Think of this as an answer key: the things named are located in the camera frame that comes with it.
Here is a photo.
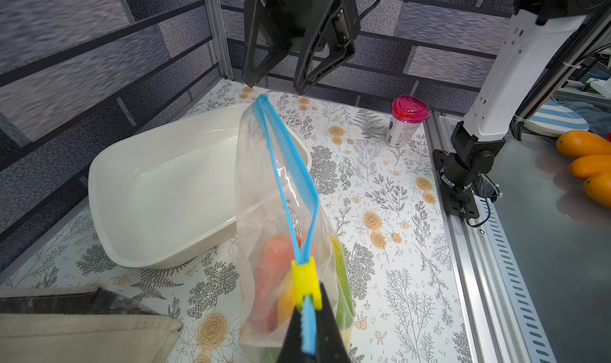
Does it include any beige canvas tote bag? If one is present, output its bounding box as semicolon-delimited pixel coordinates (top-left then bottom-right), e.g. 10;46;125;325
1;285;183;362

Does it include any orange mango outside middle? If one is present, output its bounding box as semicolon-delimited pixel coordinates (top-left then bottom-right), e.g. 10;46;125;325
569;155;611;179

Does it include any pink lidded container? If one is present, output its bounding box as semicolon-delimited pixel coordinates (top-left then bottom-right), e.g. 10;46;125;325
385;95;431;148

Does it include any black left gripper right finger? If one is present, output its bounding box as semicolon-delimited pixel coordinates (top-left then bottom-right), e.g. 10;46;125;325
315;283;351;363

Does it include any left aluminium frame post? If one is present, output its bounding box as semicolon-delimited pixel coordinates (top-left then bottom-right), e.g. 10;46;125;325
205;0;235;81

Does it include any orange mango outside lower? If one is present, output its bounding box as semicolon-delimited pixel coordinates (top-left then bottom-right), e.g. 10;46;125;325
583;171;611;208

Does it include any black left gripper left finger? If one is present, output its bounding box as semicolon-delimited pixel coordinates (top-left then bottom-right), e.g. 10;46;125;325
276;310;305;363

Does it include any orange mango outside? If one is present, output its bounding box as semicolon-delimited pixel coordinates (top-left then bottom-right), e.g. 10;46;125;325
569;155;611;179
583;171;611;208
556;130;611;159

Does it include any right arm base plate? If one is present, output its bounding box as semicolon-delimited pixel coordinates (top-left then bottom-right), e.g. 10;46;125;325
433;149;485;220

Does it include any striped round plate outside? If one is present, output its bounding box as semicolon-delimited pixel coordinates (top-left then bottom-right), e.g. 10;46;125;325
524;100;590;138

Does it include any clear zip-top bag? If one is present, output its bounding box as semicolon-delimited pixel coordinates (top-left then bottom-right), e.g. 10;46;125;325
235;95;353;362

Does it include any green mango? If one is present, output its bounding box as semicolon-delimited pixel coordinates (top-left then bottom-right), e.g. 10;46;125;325
330;236;354;331

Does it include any white serving dish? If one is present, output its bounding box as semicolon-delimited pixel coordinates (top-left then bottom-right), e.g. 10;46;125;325
88;102;313;271

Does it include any orange mango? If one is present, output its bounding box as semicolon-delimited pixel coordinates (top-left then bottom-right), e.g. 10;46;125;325
277;272;295;326

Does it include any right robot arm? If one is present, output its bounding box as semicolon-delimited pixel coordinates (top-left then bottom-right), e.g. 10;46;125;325
243;0;610;187

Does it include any red mango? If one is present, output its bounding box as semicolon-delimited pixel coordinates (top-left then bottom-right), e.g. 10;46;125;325
248;234;294;332

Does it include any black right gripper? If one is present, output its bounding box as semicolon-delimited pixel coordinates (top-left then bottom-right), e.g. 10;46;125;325
240;0;361;96

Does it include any aluminium front rail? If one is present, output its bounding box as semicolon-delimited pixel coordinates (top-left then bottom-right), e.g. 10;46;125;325
444;133;566;362

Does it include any orange mango outside upper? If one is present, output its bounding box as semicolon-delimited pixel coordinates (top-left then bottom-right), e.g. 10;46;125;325
556;130;611;159

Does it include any floral table mat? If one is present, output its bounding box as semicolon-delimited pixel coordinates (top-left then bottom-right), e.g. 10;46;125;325
0;78;474;363

